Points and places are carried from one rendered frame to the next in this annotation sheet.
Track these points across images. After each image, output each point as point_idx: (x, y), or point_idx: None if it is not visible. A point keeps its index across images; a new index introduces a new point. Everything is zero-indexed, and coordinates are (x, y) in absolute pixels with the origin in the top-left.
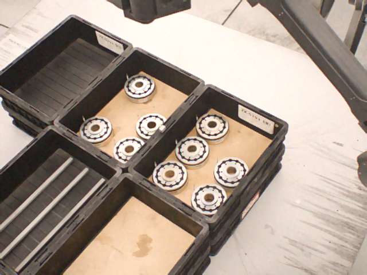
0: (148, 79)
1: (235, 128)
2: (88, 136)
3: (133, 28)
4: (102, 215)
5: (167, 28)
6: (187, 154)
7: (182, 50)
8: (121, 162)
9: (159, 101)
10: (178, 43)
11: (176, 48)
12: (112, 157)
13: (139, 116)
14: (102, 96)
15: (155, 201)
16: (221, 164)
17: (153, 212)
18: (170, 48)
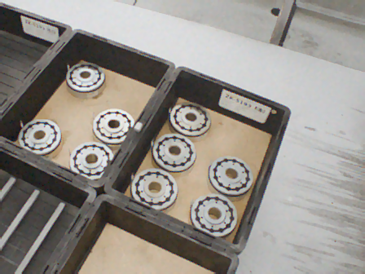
0: (95, 68)
1: (214, 120)
2: (32, 147)
3: (54, 18)
4: (76, 258)
5: (92, 16)
6: (171, 158)
7: (115, 37)
8: (93, 180)
9: (112, 94)
10: (109, 31)
11: (108, 37)
12: (78, 174)
13: (90, 114)
14: (41, 93)
15: (148, 229)
16: (217, 167)
17: (141, 242)
18: (101, 36)
